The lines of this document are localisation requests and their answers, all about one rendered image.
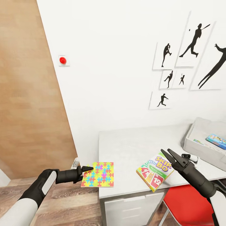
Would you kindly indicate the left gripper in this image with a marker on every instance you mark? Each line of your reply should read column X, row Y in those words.
column 76, row 175

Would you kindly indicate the jigsaw puzzle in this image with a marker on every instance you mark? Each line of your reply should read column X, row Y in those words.
column 101, row 176

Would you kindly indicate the board game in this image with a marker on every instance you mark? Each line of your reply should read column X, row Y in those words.
column 210, row 147
column 155, row 171
column 217, row 140

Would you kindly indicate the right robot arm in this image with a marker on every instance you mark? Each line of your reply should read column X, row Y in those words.
column 186, row 165

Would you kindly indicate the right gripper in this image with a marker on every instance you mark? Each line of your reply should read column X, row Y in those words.
column 185, row 168

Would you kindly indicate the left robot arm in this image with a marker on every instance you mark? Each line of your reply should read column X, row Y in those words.
column 24, row 210

